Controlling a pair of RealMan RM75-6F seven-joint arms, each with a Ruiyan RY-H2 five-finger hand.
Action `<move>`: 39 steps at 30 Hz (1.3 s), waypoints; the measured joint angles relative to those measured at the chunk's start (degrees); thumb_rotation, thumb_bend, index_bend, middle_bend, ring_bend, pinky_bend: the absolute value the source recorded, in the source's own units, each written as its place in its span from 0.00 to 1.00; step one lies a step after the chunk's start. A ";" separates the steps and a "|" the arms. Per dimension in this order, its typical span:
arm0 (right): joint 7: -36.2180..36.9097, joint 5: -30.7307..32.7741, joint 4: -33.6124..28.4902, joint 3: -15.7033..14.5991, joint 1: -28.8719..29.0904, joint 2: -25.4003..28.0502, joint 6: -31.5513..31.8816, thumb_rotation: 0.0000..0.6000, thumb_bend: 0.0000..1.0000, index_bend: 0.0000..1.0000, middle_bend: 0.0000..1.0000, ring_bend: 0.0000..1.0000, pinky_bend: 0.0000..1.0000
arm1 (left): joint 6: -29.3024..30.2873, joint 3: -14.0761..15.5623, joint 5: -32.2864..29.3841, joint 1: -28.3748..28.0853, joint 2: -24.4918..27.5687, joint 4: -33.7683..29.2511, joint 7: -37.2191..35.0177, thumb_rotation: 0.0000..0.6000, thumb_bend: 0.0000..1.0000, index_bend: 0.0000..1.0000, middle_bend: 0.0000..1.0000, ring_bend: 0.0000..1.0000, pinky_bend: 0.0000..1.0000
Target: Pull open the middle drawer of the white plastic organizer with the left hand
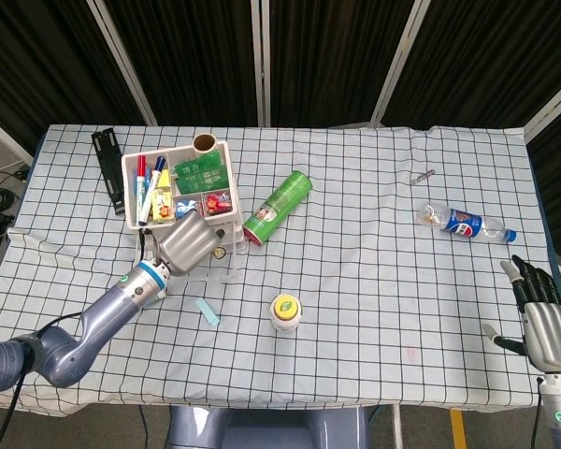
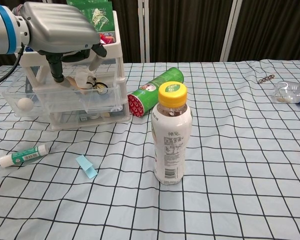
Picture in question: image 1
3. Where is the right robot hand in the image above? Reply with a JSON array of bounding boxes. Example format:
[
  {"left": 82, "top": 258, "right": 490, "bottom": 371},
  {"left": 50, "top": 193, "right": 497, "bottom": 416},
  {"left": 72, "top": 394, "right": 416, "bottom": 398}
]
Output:
[{"left": 482, "top": 254, "right": 561, "bottom": 375}]

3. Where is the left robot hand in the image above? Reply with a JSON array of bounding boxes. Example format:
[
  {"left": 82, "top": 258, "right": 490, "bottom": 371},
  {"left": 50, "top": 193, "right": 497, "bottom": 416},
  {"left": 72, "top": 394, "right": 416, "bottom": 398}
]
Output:
[{"left": 151, "top": 212, "right": 228, "bottom": 277}]

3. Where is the clear drawer with key ring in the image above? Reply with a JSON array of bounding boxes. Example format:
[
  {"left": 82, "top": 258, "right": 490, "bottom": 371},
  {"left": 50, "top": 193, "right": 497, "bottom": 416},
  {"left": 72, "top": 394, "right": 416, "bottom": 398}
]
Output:
[{"left": 137, "top": 224, "right": 248, "bottom": 286}]

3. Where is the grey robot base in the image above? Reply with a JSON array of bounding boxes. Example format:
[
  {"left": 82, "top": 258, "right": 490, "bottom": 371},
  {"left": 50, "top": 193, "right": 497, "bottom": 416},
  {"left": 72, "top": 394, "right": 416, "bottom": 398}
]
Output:
[{"left": 165, "top": 404, "right": 370, "bottom": 449}]

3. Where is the blue snack packet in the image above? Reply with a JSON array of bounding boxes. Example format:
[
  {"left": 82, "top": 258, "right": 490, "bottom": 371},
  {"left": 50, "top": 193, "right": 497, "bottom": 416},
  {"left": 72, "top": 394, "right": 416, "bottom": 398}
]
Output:
[{"left": 174, "top": 198, "right": 198, "bottom": 219}]

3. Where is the yellow snack packet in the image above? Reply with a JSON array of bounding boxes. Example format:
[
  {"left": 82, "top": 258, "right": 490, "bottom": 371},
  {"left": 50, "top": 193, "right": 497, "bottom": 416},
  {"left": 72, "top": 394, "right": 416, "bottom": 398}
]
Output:
[{"left": 150, "top": 168, "right": 177, "bottom": 222}]

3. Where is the red snack packet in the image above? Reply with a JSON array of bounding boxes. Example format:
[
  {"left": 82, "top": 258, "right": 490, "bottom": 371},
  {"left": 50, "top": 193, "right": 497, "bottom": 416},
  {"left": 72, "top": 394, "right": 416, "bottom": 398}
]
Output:
[{"left": 201, "top": 190, "right": 233, "bottom": 216}]

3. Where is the light blue eraser piece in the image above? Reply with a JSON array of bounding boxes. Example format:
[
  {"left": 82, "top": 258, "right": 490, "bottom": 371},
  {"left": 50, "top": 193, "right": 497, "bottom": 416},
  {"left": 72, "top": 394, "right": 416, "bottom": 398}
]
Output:
[{"left": 194, "top": 297, "right": 222, "bottom": 327}]

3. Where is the blue capped whiteboard marker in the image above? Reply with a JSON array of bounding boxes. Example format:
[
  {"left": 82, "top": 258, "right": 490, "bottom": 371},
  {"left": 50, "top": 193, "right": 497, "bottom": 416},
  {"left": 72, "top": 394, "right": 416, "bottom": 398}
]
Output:
[{"left": 144, "top": 155, "right": 167, "bottom": 207}]

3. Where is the red capped whiteboard marker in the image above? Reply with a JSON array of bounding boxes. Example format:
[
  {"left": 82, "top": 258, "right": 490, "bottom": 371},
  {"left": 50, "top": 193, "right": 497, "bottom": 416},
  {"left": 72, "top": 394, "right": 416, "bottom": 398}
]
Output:
[{"left": 134, "top": 153, "right": 151, "bottom": 225}]

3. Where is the green chips can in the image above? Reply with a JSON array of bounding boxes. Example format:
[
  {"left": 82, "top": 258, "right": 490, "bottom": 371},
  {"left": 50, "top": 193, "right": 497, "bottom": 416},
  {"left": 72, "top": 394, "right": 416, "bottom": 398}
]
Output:
[{"left": 241, "top": 169, "right": 313, "bottom": 248}]

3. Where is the cardboard roll tube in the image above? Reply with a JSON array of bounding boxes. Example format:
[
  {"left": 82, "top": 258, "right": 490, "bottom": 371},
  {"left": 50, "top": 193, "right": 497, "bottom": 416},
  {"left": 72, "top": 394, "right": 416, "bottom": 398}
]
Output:
[{"left": 191, "top": 132, "right": 222, "bottom": 155}]

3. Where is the white bottle yellow cap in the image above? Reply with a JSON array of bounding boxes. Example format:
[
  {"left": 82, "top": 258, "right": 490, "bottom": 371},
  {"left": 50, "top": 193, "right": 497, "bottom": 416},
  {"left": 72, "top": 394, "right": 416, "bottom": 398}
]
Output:
[{"left": 268, "top": 293, "right": 304, "bottom": 334}]

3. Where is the clear bottle blue label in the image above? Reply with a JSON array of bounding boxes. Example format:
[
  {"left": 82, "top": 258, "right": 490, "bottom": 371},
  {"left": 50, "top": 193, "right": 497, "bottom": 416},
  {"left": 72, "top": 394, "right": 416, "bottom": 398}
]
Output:
[{"left": 418, "top": 200, "right": 519, "bottom": 244}]

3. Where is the blue checkered tablecloth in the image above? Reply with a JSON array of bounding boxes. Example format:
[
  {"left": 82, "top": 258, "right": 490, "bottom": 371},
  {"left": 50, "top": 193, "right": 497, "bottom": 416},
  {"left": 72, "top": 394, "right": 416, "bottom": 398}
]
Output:
[{"left": 0, "top": 123, "right": 561, "bottom": 417}]

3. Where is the dark folding screen divider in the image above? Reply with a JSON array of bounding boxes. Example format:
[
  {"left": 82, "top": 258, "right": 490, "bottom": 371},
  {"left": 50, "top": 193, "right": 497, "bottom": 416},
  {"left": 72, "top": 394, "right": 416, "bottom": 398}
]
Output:
[{"left": 0, "top": 0, "right": 561, "bottom": 165}]

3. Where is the white desk organizer box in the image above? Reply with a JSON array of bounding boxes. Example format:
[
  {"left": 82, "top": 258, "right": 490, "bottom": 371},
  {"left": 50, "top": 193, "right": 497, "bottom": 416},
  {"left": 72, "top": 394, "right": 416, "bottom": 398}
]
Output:
[{"left": 120, "top": 141, "right": 244, "bottom": 253}]

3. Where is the black plastic bracket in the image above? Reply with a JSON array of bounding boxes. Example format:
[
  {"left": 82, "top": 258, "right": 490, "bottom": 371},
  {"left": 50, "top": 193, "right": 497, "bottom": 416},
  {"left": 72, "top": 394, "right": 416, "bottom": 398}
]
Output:
[{"left": 91, "top": 128, "right": 127, "bottom": 215}]

